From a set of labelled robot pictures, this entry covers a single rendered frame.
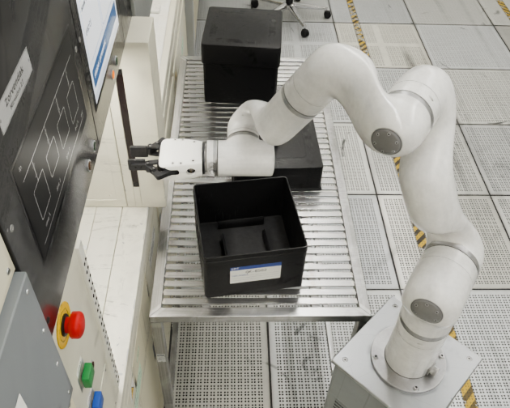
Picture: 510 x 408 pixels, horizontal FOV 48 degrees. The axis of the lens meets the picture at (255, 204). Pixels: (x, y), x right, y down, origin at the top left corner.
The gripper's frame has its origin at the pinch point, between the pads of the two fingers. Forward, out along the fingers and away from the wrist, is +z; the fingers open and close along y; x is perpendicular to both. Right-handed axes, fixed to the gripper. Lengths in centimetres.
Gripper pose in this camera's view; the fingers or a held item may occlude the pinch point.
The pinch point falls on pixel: (138, 158)
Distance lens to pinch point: 136.5
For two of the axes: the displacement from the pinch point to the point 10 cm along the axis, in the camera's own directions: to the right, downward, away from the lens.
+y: -0.3, -7.2, 7.0
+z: -10.0, 0.0, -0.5
